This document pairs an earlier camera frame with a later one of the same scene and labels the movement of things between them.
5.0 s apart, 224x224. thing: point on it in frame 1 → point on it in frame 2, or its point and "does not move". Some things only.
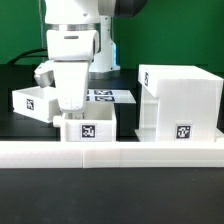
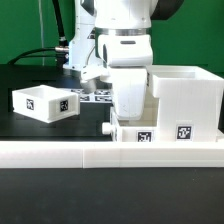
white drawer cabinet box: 180,103 does not move
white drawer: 37,103 does not move
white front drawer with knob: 96,123 → 130,131
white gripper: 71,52 → 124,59
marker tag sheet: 110,96 does not move
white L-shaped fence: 99,154 does not move
